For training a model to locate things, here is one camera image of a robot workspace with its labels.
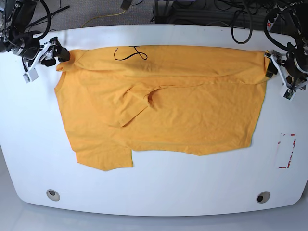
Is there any yellow cable on floor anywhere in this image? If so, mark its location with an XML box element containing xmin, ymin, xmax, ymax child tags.
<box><xmin>81</xmin><ymin>4</ymin><xmax>127</xmax><ymax>28</ymax></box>

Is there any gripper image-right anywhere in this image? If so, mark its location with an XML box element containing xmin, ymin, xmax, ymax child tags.
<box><xmin>266</xmin><ymin>51</ymin><xmax>308</xmax><ymax>79</ymax></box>

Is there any white power strip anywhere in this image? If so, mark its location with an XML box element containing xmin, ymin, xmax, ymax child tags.
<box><xmin>265</xmin><ymin>7</ymin><xmax>281</xmax><ymax>31</ymax></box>

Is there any red tape rectangle marking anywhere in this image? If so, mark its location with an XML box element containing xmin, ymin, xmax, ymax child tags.
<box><xmin>275</xmin><ymin>133</ymin><xmax>296</xmax><ymax>169</ymax></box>

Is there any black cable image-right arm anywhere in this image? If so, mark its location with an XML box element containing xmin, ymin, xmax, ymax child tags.
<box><xmin>229</xmin><ymin>0</ymin><xmax>287</xmax><ymax>51</ymax></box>

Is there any orange yellow T-shirt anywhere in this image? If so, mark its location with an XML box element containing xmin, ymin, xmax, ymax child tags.
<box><xmin>54</xmin><ymin>46</ymin><xmax>269</xmax><ymax>171</ymax></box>

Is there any table grommet hole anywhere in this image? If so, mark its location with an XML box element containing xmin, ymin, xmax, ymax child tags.
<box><xmin>256</xmin><ymin>191</ymin><xmax>270</xmax><ymax>204</ymax></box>
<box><xmin>46</xmin><ymin>189</ymin><xmax>60</xmax><ymax>202</ymax></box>

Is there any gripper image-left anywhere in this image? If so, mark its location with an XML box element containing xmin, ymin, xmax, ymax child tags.
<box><xmin>22</xmin><ymin>40</ymin><xmax>70</xmax><ymax>67</ymax></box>

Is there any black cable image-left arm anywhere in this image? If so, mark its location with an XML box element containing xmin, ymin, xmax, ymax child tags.
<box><xmin>26</xmin><ymin>0</ymin><xmax>51</xmax><ymax>40</ymax></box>

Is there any left table grommet hole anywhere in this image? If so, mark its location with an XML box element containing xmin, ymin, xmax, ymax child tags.
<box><xmin>46</xmin><ymin>189</ymin><xmax>60</xmax><ymax>202</ymax></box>

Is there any right table grommet hole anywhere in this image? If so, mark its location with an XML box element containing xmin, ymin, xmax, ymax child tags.
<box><xmin>256</xmin><ymin>191</ymin><xmax>270</xmax><ymax>204</ymax></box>

